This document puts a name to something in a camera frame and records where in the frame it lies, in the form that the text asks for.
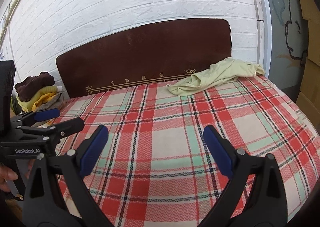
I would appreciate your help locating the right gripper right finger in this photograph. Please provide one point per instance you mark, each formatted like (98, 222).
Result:
(255, 193)

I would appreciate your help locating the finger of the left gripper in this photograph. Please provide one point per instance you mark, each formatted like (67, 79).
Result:
(31, 118)
(51, 134)

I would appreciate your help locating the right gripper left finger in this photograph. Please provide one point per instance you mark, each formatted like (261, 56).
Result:
(44, 204)

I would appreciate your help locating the light green sweater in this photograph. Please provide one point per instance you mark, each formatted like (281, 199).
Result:
(223, 72)

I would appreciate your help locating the person's left hand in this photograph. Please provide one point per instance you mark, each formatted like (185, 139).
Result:
(6, 174)

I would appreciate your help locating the red plaid bed sheet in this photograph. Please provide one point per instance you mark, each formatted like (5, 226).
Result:
(156, 170)

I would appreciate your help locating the dark brown wooden headboard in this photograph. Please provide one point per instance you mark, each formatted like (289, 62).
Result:
(158, 52)

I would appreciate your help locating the yellow folded garment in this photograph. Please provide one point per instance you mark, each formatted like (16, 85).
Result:
(43, 100)

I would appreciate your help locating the dark brown folded garment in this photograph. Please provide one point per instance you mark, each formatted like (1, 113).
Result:
(29, 87)

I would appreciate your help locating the grey striped folded garment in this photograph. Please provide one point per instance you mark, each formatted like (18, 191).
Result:
(57, 102)

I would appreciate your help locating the olive green folded garment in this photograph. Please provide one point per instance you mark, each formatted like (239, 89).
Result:
(26, 106)

